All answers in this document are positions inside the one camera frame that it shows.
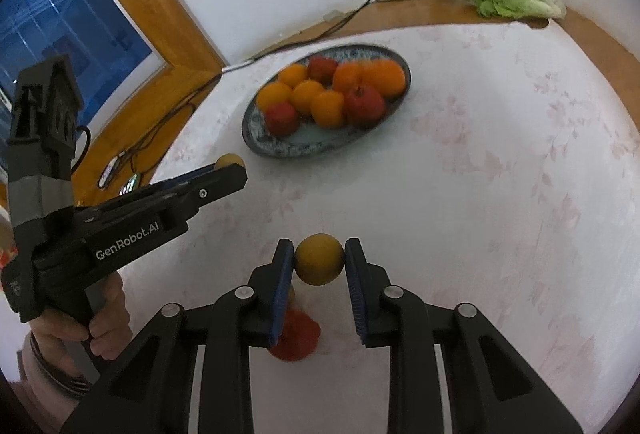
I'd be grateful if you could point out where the red apple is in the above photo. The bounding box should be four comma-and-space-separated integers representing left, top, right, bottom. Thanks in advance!
264, 102, 301, 137
344, 85, 387, 129

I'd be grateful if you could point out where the small yellow fruit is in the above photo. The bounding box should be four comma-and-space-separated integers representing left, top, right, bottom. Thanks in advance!
294, 234, 346, 286
215, 154, 246, 172

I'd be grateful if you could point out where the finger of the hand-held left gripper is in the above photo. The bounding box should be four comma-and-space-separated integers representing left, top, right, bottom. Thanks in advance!
145, 164, 223, 189
145, 163, 249, 227

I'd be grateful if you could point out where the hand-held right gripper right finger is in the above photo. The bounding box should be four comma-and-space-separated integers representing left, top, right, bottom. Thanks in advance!
344, 237, 583, 434

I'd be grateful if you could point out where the large orange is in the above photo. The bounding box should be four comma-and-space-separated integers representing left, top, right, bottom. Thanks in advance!
361, 60, 406, 98
332, 62, 368, 94

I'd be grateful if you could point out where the small red fruit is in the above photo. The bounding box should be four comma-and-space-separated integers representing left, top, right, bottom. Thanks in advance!
306, 57, 338, 84

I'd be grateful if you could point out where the wooden framed window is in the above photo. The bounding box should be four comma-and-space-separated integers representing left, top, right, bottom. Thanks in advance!
0, 0, 228, 135

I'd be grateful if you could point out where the white floral tablecloth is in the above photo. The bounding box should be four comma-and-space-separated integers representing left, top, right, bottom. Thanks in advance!
0, 21, 640, 434

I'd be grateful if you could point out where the blue patterned plate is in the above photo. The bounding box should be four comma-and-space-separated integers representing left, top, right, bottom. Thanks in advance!
241, 44, 412, 159

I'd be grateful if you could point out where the red-orange fruit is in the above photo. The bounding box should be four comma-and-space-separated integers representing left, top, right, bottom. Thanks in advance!
269, 308, 321, 361

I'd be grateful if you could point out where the person's left hand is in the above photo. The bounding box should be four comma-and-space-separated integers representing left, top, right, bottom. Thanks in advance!
30, 271, 126, 365

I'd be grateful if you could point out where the person's left forearm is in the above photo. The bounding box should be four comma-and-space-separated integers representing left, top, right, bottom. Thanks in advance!
15, 331, 98, 434

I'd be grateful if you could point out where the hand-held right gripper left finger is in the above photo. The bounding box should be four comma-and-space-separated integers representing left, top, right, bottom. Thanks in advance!
60, 238, 296, 434

